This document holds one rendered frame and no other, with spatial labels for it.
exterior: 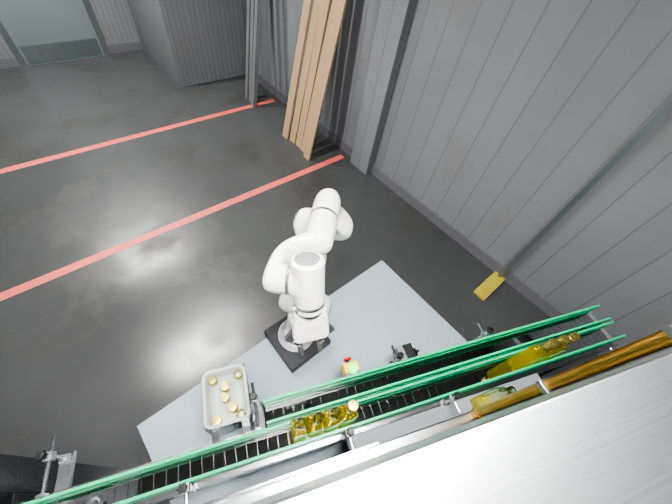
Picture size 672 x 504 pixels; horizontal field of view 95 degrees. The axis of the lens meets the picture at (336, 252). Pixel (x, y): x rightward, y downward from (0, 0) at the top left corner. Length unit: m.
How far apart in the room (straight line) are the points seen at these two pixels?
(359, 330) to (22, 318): 2.54
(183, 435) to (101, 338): 1.42
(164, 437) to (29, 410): 1.37
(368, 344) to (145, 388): 1.61
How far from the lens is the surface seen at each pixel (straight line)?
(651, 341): 0.59
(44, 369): 3.03
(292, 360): 1.68
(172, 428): 1.75
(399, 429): 1.43
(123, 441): 2.63
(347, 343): 1.80
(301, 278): 0.73
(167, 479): 1.42
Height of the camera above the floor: 2.41
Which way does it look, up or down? 52 degrees down
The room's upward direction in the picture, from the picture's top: 12 degrees clockwise
